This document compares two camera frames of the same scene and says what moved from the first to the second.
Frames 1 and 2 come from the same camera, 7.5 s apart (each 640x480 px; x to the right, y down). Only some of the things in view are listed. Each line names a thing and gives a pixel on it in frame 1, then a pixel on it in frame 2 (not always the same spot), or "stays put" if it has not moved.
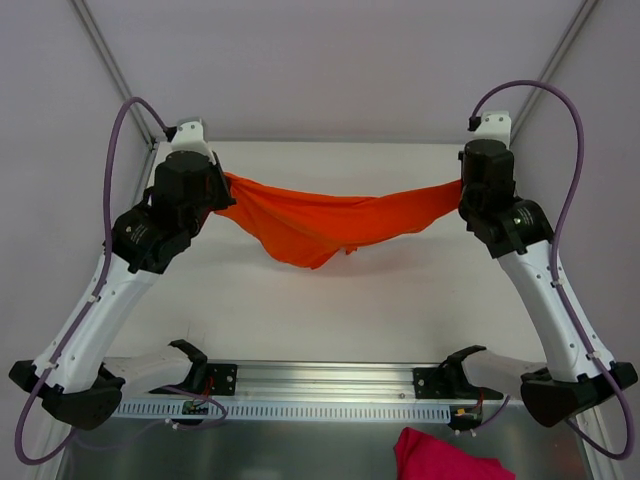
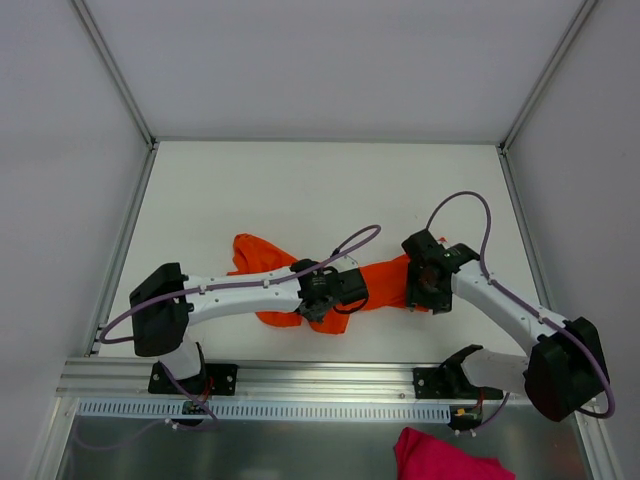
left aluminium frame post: x=140 y=117 stays put
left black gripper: x=220 y=187 to x=316 y=306
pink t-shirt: x=419 y=456 stays put
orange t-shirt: x=315 y=230 to x=388 y=286
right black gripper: x=466 y=198 to x=420 y=288
